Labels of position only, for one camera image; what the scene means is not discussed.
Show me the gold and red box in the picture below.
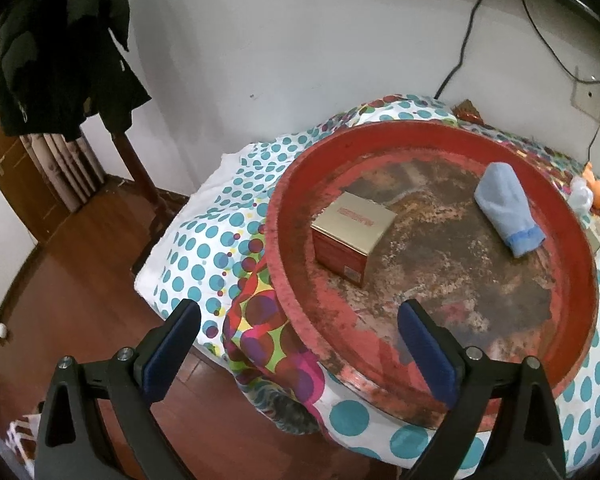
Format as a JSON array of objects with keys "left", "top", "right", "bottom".
[{"left": 311, "top": 191, "right": 398, "bottom": 289}]

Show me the black puffer jacket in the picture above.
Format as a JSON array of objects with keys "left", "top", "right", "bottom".
[{"left": 0, "top": 0, "right": 152, "bottom": 142}]

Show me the thin black cable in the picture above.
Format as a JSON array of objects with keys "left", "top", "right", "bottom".
[
  {"left": 516, "top": 0, "right": 598, "bottom": 86},
  {"left": 434, "top": 0, "right": 492, "bottom": 100},
  {"left": 586, "top": 102, "right": 600, "bottom": 162}
]

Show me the polka dot bedsheet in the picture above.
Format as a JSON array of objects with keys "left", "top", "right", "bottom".
[{"left": 135, "top": 94, "right": 600, "bottom": 476}]

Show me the red candy wrapper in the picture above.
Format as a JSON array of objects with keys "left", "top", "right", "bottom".
[{"left": 452, "top": 101, "right": 482, "bottom": 122}]

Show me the rolled light blue sock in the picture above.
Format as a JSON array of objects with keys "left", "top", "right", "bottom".
[{"left": 475, "top": 162, "right": 547, "bottom": 259}]

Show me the brown wooden door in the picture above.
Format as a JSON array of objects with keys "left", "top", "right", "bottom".
[{"left": 0, "top": 52, "right": 56, "bottom": 246}]

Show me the white plastic frame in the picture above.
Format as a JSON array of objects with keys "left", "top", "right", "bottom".
[{"left": 7, "top": 412, "right": 41, "bottom": 466}]

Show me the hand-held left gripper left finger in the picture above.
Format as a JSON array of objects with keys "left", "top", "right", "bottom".
[{"left": 36, "top": 299, "right": 202, "bottom": 480}]

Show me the wooden coat rack pole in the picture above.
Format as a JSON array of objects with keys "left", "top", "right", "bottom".
[{"left": 105, "top": 122, "right": 191, "bottom": 221}]

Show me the white wall socket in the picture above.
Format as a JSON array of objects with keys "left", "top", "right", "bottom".
[{"left": 572, "top": 67, "right": 600, "bottom": 113}]

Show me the striped brown curtain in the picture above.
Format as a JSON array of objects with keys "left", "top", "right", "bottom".
[{"left": 22, "top": 132, "right": 106, "bottom": 213}]

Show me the crumpled clear plastic wrap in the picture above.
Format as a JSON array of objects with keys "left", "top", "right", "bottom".
[{"left": 567, "top": 180, "right": 593, "bottom": 211}]

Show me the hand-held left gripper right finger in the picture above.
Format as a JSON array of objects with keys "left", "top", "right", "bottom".
[{"left": 397, "top": 299, "right": 568, "bottom": 480}]

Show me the orange big-eyed toy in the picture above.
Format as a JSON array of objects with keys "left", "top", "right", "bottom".
[{"left": 582, "top": 162, "right": 600, "bottom": 211}]

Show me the round red metal tray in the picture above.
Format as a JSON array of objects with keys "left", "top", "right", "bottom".
[{"left": 265, "top": 120, "right": 600, "bottom": 433}]

